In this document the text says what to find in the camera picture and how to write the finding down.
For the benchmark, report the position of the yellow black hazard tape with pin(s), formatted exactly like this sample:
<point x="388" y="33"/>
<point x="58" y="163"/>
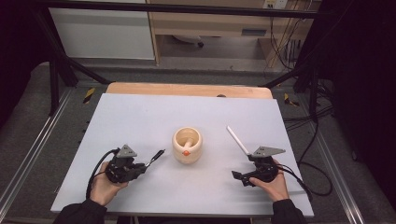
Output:
<point x="290" y="100"/>
<point x="89" y="95"/>

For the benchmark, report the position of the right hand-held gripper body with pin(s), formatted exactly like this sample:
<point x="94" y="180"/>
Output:
<point x="264" y="169"/>

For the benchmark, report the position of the white power strip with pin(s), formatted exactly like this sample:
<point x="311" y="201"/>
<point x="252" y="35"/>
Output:
<point x="275" y="3"/>

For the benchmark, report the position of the black metal frame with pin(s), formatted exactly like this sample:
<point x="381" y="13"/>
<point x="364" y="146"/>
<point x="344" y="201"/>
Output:
<point x="59" y="62"/>

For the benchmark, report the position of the white chair base with castor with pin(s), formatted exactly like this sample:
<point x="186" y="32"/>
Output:
<point x="190" y="39"/>

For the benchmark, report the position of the black pen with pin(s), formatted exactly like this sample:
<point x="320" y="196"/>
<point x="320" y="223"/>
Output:
<point x="156" y="156"/>

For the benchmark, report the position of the white cabinet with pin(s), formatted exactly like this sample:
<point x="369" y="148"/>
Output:
<point x="102" y="34"/>

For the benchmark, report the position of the person's right hand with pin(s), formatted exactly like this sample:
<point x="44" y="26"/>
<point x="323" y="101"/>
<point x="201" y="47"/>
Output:
<point x="274" y="188"/>

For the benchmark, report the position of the wooden table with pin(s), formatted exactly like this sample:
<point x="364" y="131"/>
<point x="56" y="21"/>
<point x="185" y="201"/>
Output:
<point x="174" y="89"/>

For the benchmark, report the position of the person's left hand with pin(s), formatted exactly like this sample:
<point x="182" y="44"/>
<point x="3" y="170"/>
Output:
<point x="104" y="189"/>

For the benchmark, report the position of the light wooden desk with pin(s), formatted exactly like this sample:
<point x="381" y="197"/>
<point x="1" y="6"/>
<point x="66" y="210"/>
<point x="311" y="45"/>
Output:
<point x="211" y="25"/>

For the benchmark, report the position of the white foam board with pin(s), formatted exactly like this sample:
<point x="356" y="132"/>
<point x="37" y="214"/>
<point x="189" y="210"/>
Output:
<point x="193" y="193"/>

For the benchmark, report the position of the beige wooden cup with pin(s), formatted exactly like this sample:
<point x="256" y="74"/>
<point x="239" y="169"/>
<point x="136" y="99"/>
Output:
<point x="186" y="152"/>

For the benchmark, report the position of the long white pen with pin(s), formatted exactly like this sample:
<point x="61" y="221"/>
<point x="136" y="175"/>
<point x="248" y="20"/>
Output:
<point x="237" y="140"/>

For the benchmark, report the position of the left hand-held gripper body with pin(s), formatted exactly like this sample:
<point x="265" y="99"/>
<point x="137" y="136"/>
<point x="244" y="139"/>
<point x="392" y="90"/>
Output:
<point x="123" y="169"/>

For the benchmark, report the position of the aluminium floor rail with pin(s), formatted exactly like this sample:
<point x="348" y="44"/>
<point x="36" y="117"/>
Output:
<point x="34" y="143"/>
<point x="339" y="177"/>

